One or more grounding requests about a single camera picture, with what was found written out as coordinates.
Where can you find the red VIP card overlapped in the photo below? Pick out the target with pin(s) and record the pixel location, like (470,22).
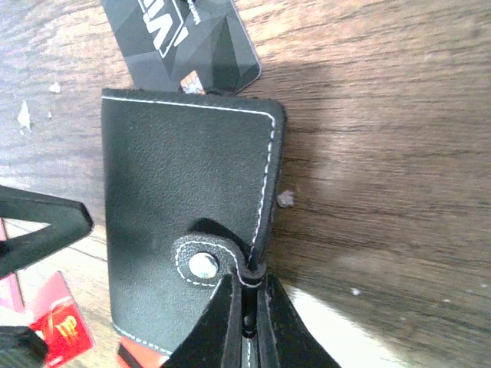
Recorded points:
(11,297)

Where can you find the red VIP card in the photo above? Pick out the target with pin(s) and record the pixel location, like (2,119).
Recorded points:
(59,322)

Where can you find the black leather card holder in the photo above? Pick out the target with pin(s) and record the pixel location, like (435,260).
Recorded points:
(190,187)

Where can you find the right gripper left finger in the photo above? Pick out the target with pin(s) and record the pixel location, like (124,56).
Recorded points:
(216,339)

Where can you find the red magnetic stripe card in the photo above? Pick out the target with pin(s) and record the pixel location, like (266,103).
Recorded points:
(131,354)

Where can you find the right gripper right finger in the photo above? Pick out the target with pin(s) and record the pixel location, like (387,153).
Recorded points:
(283,340)

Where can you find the black VIP card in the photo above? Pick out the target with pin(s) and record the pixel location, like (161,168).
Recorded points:
(184,45)

